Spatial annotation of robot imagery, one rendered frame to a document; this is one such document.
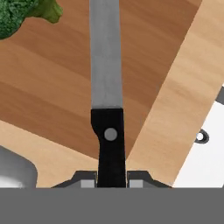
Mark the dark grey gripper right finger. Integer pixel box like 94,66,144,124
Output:
125,170,173,189

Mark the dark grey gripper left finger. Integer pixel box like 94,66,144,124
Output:
52,170,98,189

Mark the black-handled kitchen knife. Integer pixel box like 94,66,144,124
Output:
88,0,127,189

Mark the brown wooden cutting board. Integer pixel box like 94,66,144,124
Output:
0,0,204,161

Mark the green broccoli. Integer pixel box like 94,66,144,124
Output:
0,0,64,40

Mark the white cabinet front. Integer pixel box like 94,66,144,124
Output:
172,100,224,189

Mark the grey metal sink basin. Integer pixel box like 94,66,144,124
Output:
0,145,39,189

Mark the dark grey cabinet handle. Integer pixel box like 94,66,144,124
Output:
194,129,210,144

